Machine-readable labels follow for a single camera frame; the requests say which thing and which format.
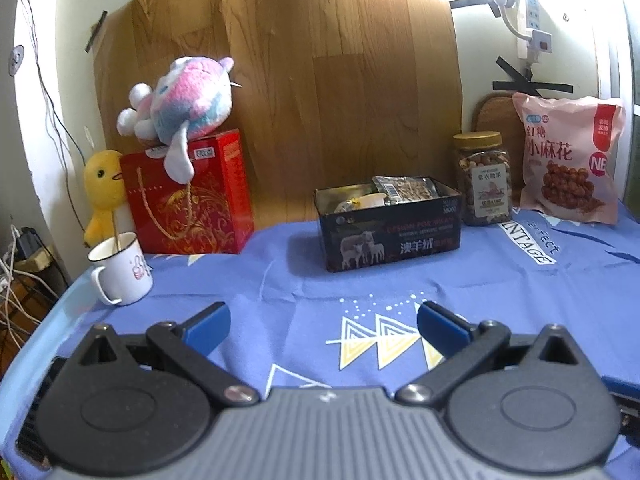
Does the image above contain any black power adapter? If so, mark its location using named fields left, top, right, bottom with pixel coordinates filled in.
left=17, top=227, right=43, bottom=261

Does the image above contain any blue printed tablecloth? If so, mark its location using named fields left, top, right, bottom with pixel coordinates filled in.
left=0, top=207, right=640, bottom=466

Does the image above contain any white enamel mug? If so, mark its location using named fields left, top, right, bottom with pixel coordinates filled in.
left=88, top=232, right=154, bottom=307

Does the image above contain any white power strip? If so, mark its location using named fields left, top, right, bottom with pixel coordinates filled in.
left=515, top=0, right=553, bottom=63

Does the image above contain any bundle of white cables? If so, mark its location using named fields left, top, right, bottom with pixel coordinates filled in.
left=0, top=225, right=63, bottom=326

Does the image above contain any dark printed cardboard box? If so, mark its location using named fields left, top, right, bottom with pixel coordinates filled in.
left=314, top=177, right=462, bottom=273

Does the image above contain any pink snack bag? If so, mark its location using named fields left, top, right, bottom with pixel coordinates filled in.
left=511, top=91, right=627, bottom=226

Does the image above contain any red gift bag, gold pattern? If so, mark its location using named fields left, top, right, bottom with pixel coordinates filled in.
left=120, top=129, right=256, bottom=256

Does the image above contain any clear nut jar, gold lid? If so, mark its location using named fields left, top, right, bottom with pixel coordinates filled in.
left=452, top=131, right=513, bottom=227

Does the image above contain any thin black wall cable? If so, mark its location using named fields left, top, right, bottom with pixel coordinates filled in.
left=20, top=0, right=88, bottom=221

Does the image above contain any round-cornered wooden board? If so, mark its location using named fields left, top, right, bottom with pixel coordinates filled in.
left=472, top=91, right=523, bottom=146

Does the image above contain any pink and blue plush toy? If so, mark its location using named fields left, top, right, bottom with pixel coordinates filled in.
left=116, top=56, right=241, bottom=183

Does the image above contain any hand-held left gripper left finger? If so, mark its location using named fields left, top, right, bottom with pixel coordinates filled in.
left=62, top=302, right=261, bottom=407

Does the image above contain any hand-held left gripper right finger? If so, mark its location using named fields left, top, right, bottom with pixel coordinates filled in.
left=397, top=301, right=596, bottom=407

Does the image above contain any wood grain backdrop panel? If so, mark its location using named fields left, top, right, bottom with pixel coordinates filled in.
left=92, top=0, right=463, bottom=226

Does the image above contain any black tape strip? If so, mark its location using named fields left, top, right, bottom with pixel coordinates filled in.
left=450, top=0, right=503, bottom=18
left=84, top=10, right=108, bottom=55
left=492, top=81, right=573, bottom=95
left=495, top=56, right=535, bottom=82

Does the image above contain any clear packet of brown snacks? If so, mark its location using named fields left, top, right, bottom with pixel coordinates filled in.
left=371, top=176, right=440, bottom=205

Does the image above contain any yellow duck plush toy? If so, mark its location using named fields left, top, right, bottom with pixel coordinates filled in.
left=82, top=149, right=132, bottom=248

